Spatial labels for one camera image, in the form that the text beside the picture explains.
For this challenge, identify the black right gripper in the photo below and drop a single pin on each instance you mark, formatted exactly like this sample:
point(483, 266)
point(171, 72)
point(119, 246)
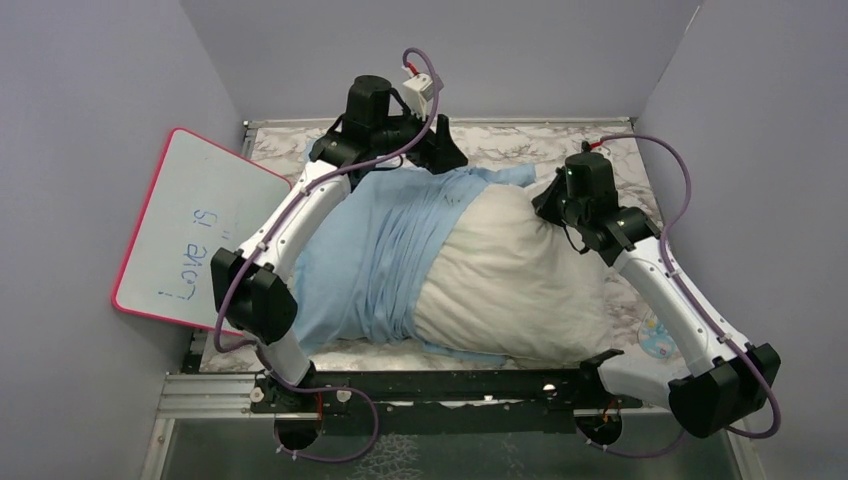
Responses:
point(543, 203)

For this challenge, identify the light blue pillowcase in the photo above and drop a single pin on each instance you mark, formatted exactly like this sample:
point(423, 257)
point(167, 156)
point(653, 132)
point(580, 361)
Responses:
point(361, 274)

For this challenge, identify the white pillow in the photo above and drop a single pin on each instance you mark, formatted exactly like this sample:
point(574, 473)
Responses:
point(505, 282)

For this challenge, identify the pink framed whiteboard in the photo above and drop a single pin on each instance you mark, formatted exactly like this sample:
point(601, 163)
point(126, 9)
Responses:
point(202, 197)

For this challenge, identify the small blue white packet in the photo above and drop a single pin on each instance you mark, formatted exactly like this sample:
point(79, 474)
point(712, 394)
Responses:
point(654, 338)

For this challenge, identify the aluminium table edge frame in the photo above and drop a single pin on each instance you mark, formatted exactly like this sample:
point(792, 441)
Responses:
point(467, 121)

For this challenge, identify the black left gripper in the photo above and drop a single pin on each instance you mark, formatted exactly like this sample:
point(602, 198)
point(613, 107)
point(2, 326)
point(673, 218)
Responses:
point(442, 153)

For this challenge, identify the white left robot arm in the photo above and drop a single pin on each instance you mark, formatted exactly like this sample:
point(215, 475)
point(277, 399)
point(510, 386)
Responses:
point(249, 283)

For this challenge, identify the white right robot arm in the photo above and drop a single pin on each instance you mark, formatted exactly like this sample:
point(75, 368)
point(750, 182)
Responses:
point(727, 378)

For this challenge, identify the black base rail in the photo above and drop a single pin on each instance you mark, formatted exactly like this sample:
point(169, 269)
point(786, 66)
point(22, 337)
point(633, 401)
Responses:
point(352, 403)

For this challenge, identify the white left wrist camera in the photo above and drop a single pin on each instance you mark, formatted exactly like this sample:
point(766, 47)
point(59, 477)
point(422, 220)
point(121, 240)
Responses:
point(418, 92)

